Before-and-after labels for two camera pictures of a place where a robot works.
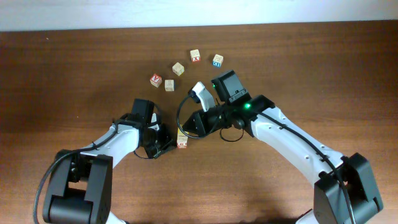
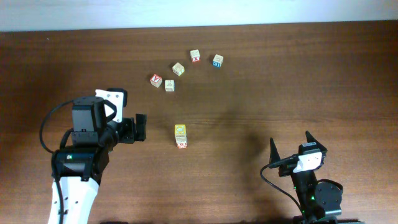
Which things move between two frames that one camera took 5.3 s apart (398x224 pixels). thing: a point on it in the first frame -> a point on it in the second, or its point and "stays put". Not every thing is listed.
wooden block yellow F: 178,68 stays put
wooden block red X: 195,55 stays put
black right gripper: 198,117 -> 274,155
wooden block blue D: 217,60 stays put
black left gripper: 166,145 -> 129,134
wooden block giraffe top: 169,85 stays put
